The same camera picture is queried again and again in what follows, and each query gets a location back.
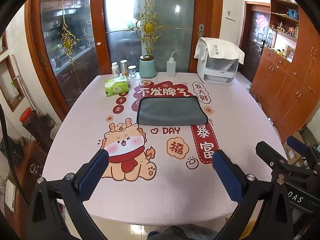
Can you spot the small glass jar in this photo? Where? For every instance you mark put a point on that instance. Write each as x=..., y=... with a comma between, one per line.
x=132, y=70

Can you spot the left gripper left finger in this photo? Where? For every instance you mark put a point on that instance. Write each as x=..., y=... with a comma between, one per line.
x=44, y=217

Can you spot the purple grey microfibre towel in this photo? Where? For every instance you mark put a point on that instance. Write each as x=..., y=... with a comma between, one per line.
x=174, y=111

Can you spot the white squeeze bottle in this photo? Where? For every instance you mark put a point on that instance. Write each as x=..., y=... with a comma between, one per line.
x=171, y=65

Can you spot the white pill bottle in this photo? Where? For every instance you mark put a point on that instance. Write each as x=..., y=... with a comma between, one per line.
x=115, y=69

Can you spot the red lidded container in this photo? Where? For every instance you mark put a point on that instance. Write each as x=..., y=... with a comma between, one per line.
x=27, y=115

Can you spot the green tissue pack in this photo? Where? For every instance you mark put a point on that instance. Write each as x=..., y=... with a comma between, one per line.
x=116, y=85

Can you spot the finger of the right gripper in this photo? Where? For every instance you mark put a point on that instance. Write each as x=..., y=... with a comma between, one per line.
x=310, y=153
x=277, y=162

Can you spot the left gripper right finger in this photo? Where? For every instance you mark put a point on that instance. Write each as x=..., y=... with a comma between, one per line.
x=275, y=217

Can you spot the glass sliding door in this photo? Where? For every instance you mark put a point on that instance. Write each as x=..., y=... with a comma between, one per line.
x=73, y=41

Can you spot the teal ceramic canister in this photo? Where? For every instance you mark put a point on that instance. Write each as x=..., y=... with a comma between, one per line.
x=147, y=68

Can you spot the brown wooden cabinet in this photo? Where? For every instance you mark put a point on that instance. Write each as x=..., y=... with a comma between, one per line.
x=287, y=79

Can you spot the white appliance with cloth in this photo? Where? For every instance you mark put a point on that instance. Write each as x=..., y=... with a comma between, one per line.
x=217, y=60

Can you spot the cartoon printed tablecloth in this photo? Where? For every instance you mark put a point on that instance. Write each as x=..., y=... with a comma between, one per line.
x=174, y=181

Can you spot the dark wooden entrance door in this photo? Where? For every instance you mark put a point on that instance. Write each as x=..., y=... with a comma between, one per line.
x=253, y=37

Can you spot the cardboard box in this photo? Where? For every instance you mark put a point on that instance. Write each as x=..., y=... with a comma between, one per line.
x=294, y=158

